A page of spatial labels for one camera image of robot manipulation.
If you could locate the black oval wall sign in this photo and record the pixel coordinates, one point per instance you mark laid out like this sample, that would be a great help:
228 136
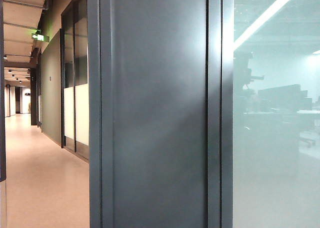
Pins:
27 94

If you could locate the clear glass door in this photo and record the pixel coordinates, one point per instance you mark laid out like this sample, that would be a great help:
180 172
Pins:
3 205

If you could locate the gray door frame pillar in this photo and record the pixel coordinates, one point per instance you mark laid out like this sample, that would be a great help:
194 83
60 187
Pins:
160 113

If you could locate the white frosted glass partition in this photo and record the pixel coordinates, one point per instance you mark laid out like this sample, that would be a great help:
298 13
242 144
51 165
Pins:
82 113

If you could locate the short ceiling light panel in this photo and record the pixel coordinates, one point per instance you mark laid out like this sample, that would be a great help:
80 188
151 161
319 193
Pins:
316 52

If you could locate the frosted glass wall panel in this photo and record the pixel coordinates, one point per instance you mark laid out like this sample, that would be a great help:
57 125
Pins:
275 163

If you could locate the green exit sign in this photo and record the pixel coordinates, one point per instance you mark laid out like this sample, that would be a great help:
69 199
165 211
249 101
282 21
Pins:
40 36

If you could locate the dark cabinet behind glass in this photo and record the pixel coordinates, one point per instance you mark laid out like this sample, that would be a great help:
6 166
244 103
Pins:
282 98

